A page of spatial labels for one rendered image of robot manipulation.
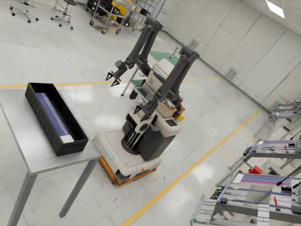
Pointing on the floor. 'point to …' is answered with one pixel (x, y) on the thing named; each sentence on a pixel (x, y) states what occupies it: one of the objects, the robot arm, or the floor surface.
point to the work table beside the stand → (40, 149)
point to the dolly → (91, 5)
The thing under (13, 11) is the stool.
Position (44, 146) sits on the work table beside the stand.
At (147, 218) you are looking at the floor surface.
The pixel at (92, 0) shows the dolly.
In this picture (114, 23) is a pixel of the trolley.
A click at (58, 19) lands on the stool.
